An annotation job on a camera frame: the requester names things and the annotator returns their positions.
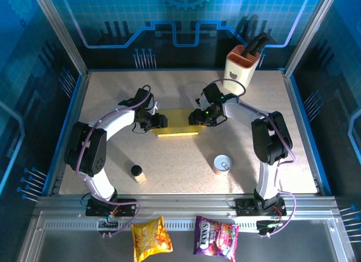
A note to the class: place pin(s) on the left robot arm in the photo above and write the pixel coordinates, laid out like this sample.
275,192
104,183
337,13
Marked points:
84,149

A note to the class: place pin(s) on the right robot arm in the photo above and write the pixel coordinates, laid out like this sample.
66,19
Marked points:
270,135

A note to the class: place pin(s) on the cream knife block orange top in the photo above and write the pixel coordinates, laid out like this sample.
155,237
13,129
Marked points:
238,73

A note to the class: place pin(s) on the tin can with pull tab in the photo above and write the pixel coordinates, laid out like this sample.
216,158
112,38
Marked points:
222,163

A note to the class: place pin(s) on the small jar with black lid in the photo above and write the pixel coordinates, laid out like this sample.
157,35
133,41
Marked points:
136,170

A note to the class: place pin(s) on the yellow snack bag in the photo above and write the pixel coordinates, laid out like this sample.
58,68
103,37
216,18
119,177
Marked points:
150,239

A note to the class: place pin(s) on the purple candy bag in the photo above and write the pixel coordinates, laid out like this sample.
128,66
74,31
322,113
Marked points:
215,239

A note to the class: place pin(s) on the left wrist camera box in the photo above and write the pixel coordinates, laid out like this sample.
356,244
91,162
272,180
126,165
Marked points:
155,108

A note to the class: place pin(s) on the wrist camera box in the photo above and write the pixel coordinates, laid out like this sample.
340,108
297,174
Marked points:
155,108
199,101

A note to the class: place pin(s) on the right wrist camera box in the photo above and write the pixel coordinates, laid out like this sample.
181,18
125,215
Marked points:
199,101

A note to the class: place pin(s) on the aluminium front frame rail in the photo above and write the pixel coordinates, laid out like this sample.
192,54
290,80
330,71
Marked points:
183,205

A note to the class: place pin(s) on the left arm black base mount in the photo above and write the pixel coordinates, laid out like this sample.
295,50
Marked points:
124,207

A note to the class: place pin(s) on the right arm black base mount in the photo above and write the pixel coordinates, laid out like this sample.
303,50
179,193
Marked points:
245,208

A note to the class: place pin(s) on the aluminium frame post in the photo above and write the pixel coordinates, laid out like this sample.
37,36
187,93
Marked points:
310,33
60,33

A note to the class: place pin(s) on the slotted metal rail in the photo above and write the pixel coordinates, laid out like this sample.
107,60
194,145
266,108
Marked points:
70,224

